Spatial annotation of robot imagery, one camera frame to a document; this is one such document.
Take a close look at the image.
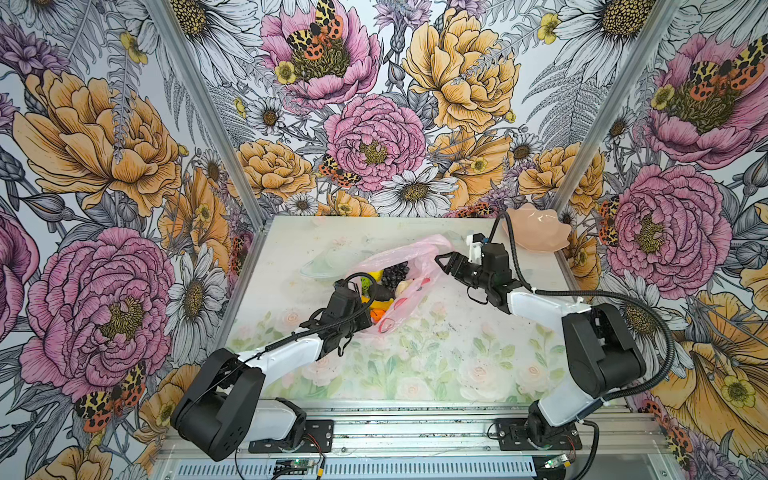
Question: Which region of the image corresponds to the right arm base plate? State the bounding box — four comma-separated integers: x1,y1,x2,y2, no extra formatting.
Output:
489,418,583,451

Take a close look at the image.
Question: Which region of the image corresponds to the fake yellow banana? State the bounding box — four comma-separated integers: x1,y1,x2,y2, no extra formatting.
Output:
361,295,394,311

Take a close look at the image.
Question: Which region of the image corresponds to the right aluminium frame post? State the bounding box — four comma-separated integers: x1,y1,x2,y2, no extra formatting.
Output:
548,0,685,211

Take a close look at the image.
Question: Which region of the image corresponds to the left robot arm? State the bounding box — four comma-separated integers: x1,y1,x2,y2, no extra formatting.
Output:
170,273,374,461

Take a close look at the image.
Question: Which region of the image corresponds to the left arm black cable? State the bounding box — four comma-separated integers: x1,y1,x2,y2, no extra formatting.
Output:
179,271,379,421

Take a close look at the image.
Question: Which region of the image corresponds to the fake dark avocado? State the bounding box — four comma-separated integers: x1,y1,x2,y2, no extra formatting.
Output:
368,283,395,302

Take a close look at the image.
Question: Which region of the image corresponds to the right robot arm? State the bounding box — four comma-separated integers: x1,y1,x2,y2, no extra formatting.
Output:
435,233,646,449

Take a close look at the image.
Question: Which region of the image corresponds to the green circuit board right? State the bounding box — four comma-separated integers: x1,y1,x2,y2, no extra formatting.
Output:
543,454,571,469

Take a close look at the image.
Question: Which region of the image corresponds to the aluminium frame post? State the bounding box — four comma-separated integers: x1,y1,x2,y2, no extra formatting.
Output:
548,0,685,211
147,1,267,233

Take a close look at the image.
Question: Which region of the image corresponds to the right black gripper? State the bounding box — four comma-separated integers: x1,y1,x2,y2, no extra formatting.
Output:
434,251,492,290

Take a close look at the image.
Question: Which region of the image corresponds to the fake black grape bunch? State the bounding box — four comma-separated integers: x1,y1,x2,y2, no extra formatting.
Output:
380,261,410,292

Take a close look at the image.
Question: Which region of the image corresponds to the green circuit board left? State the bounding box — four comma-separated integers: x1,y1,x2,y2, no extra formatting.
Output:
272,459,318,479

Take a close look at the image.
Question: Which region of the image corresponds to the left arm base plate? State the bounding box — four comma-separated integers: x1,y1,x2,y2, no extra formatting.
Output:
247,419,335,454

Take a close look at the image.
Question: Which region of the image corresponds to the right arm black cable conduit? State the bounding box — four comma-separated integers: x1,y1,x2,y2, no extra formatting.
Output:
488,211,677,480

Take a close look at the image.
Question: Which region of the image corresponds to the left aluminium frame post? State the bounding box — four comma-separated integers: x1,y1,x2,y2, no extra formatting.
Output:
147,1,267,233

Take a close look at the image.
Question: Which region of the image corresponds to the pink petal-shaped bowl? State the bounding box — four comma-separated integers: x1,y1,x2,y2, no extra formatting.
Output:
506,203,571,253

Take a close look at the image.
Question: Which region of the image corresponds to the white slotted cable duct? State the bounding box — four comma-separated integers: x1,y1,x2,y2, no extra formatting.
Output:
165,456,537,479

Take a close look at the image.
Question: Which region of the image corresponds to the green circuit board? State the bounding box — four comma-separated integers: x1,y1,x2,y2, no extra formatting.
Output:
272,459,318,479
543,454,571,469

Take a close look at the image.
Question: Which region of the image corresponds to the pink plastic bag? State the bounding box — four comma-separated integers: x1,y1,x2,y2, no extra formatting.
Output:
349,234,452,338

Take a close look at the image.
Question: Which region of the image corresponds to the aluminium front rail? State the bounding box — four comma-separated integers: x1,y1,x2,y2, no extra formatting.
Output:
152,401,673,460

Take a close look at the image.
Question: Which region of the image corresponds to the fake orange fruit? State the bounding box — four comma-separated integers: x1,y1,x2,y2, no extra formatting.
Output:
370,309,386,324

